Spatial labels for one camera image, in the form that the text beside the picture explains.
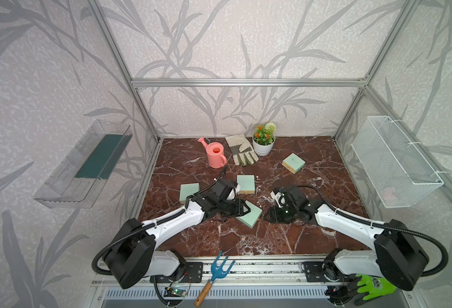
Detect mint drawer jewelry box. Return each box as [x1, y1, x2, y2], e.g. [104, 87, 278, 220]
[236, 201, 263, 228]

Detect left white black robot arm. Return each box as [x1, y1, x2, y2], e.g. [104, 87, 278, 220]
[91, 178, 249, 290]

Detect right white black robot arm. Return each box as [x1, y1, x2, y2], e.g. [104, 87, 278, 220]
[264, 185, 449, 291]

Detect pink watering can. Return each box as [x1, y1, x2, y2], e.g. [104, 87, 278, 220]
[198, 137, 227, 169]

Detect grey work gloves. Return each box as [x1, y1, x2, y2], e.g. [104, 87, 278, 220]
[226, 134, 259, 166]

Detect potted plant white pot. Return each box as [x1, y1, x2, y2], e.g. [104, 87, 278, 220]
[252, 122, 277, 157]

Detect small circuit board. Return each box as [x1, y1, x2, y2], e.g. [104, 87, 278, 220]
[164, 286, 188, 298]

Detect green black garden glove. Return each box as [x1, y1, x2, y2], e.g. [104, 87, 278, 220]
[343, 274, 397, 306]

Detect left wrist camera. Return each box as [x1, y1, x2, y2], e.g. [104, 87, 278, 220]
[227, 187, 238, 200]

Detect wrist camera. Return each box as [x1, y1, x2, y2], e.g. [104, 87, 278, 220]
[270, 191, 286, 208]
[227, 187, 238, 200]

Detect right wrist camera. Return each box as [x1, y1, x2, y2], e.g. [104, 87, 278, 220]
[270, 191, 286, 208]

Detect blue garden fork wooden handle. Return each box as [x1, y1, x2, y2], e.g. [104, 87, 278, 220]
[194, 251, 236, 307]

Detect white wire mesh basket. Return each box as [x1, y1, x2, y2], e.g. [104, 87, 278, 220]
[352, 115, 444, 209]

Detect clear plastic wall shelf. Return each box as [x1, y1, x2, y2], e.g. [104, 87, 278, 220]
[33, 120, 133, 209]

